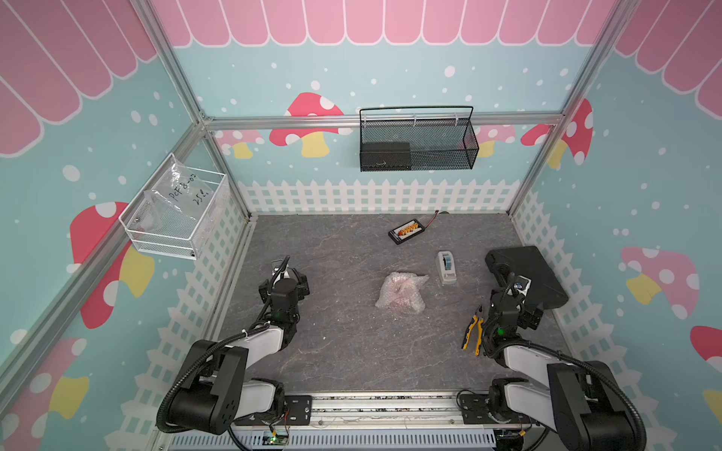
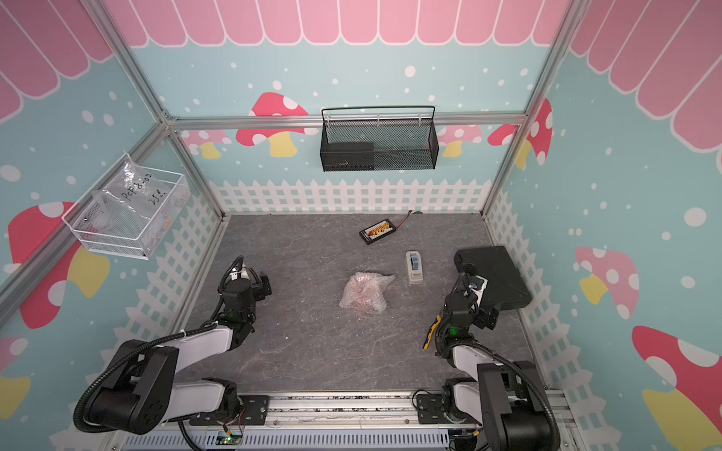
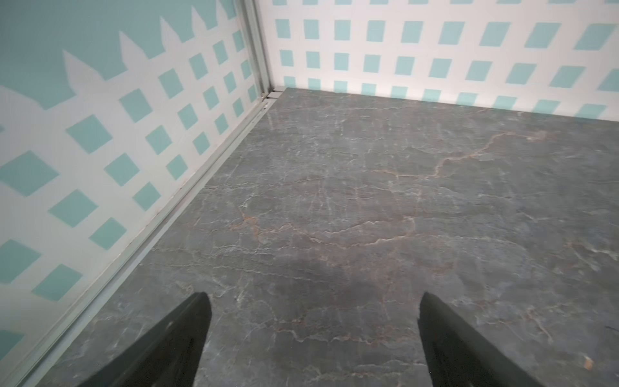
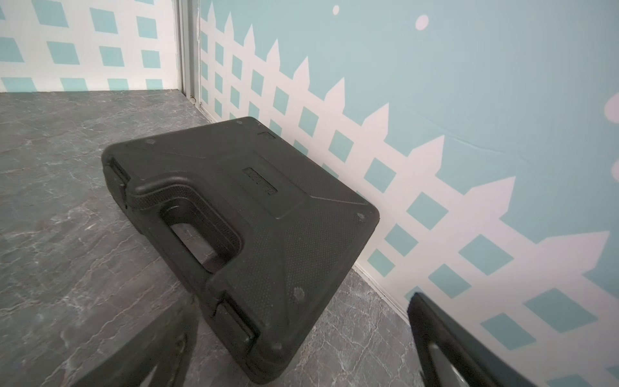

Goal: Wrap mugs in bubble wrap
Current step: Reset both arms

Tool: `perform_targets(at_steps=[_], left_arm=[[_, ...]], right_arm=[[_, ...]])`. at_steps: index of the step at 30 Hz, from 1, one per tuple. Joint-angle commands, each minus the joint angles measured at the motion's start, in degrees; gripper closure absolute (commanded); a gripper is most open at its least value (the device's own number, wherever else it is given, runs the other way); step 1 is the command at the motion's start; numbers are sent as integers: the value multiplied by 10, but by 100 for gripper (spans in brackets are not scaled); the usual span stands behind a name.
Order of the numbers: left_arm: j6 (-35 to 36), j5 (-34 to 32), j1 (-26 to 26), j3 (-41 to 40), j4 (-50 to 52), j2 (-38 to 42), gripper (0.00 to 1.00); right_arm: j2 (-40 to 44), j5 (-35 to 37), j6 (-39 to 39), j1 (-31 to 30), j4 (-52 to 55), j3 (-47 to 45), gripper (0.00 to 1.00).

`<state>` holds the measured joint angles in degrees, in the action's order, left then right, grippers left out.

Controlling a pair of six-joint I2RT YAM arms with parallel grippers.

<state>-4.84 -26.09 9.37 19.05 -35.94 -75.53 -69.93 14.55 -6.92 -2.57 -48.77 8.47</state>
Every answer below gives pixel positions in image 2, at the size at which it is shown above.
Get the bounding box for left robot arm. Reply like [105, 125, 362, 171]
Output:
[73, 257, 272, 435]

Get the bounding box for black mesh wall basket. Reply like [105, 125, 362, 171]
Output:
[320, 105, 440, 171]

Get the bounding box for black plastic tool case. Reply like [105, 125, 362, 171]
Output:
[453, 246, 532, 311]

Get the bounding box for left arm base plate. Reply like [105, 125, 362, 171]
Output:
[190, 395, 271, 427]

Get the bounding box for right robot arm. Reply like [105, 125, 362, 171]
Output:
[423, 271, 561, 450]

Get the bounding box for yellow blue pliers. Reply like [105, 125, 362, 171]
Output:
[423, 315, 442, 350]

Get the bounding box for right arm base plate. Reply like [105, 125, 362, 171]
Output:
[412, 391, 453, 425]

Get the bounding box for white wire wall basket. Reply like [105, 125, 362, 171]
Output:
[62, 154, 191, 260]

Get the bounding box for clear plastic labelled bag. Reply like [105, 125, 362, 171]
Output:
[90, 157, 190, 257]

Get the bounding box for white ribbed cable duct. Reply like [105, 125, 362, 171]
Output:
[120, 429, 452, 451]

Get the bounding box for red black charger cable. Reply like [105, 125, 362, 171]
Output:
[391, 210, 424, 232]

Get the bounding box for clear bubble wrap sheet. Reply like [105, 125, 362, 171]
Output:
[338, 272, 396, 309]

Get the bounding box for black box in basket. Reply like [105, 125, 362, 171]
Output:
[321, 142, 375, 172]

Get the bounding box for white blue tape dispenser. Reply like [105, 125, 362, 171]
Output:
[405, 251, 423, 285]

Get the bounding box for black battery charger board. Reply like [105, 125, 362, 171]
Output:
[359, 219, 397, 244]

